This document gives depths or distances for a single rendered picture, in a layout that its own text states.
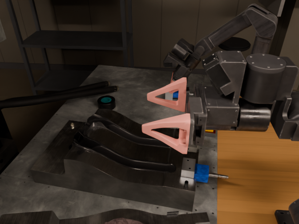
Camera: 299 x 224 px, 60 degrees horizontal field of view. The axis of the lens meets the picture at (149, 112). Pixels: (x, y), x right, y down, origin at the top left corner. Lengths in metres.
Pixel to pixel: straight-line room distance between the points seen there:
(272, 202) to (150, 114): 0.57
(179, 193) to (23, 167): 0.54
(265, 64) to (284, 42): 2.62
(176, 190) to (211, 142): 0.34
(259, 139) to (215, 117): 0.68
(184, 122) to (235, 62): 0.11
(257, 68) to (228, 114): 0.08
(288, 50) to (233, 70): 2.70
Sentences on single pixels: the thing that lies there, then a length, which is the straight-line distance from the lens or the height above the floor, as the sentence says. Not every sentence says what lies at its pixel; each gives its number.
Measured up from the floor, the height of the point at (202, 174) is 0.90.
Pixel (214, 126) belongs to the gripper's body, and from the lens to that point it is 0.44.
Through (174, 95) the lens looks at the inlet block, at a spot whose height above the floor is 0.82.
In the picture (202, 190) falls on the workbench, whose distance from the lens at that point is 0.85.
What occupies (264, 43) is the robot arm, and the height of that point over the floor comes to 1.12.
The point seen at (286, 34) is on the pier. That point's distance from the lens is 3.01.
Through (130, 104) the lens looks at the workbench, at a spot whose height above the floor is 0.80.
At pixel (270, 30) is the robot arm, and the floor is 1.18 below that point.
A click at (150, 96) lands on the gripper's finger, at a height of 1.20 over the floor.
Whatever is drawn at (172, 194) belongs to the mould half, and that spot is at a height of 0.86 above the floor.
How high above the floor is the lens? 1.46
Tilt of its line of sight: 35 degrees down
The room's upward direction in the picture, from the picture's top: straight up
